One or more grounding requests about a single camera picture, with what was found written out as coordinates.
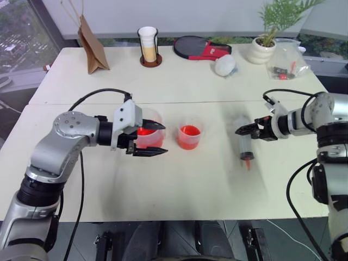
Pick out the stack of white paper cups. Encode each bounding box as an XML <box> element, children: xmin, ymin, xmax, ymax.
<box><xmin>138</xmin><ymin>26</ymin><xmax>158</xmax><ymax>62</ymax></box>

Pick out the thin white cable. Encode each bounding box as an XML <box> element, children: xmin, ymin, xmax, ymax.
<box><xmin>267</xmin><ymin>218</ymin><xmax>322</xmax><ymax>261</ymax></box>

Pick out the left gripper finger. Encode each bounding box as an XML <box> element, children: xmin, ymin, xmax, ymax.
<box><xmin>132</xmin><ymin>146</ymin><xmax>169</xmax><ymax>158</ymax></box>
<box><xmin>142</xmin><ymin>119</ymin><xmax>167</xmax><ymax>131</ymax></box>

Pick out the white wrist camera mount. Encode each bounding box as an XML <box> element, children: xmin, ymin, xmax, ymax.
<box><xmin>267</xmin><ymin>98</ymin><xmax>290</xmax><ymax>140</ymax></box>
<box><xmin>109</xmin><ymin>100</ymin><xmax>144</xmax><ymax>152</ymax></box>

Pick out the crumpled white plastic bag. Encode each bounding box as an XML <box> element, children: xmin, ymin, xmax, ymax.
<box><xmin>214</xmin><ymin>54</ymin><xmax>240</xmax><ymax>79</ymax></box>

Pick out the green leafy plant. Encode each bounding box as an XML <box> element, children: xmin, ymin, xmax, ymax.
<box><xmin>257</xmin><ymin>0</ymin><xmax>325</xmax><ymax>47</ymax></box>

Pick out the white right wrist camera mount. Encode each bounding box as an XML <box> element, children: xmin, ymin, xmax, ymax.
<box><xmin>267</xmin><ymin>98</ymin><xmax>290</xmax><ymax>140</ymax></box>

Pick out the white ribbed plant pot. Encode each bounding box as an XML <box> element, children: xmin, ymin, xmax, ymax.
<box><xmin>246</xmin><ymin>37</ymin><xmax>277</xmax><ymax>65</ymax></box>

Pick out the stack of cups in holder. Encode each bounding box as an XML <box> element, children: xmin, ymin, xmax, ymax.
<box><xmin>139</xmin><ymin>28</ymin><xmax>163</xmax><ymax>67</ymax></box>

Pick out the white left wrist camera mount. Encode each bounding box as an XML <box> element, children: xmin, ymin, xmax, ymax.
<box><xmin>109</xmin><ymin>100</ymin><xmax>144</xmax><ymax>152</ymax></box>

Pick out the clear syringe with orange tip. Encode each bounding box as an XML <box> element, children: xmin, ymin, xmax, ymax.
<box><xmin>234</xmin><ymin>115</ymin><xmax>256</xmax><ymax>171</ymax></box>

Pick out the brown paper bag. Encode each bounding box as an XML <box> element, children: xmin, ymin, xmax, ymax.
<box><xmin>60</xmin><ymin>0</ymin><xmax>111</xmax><ymax>75</ymax></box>

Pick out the clear plastic bag with parts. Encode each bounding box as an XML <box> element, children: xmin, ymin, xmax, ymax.
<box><xmin>267</xmin><ymin>38</ymin><xmax>312</xmax><ymax>81</ymax></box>

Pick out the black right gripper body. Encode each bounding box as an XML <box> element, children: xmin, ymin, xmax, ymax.
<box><xmin>252</xmin><ymin>116</ymin><xmax>278</xmax><ymax>142</ymax></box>

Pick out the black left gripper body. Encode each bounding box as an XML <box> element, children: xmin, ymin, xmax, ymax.
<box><xmin>118</xmin><ymin>119</ymin><xmax>148</xmax><ymax>157</ymax></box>

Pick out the black and red paddle case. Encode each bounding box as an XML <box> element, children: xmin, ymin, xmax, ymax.
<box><xmin>173</xmin><ymin>35</ymin><xmax>233</xmax><ymax>62</ymax></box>

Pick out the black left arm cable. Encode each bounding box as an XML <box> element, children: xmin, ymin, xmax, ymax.
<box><xmin>64</xmin><ymin>88</ymin><xmax>134</xmax><ymax>261</ymax></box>

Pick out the black metal bracket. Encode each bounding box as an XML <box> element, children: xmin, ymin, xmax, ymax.
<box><xmin>238</xmin><ymin>220</ymin><xmax>266</xmax><ymax>261</ymax></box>
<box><xmin>94</xmin><ymin>230</ymin><xmax>113</xmax><ymax>261</ymax></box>

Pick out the clear cup with red liquid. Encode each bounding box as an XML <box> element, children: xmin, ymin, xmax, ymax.
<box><xmin>176</xmin><ymin>114</ymin><xmax>205</xmax><ymax>151</ymax></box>
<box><xmin>134</xmin><ymin>107</ymin><xmax>165</xmax><ymax>151</ymax></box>

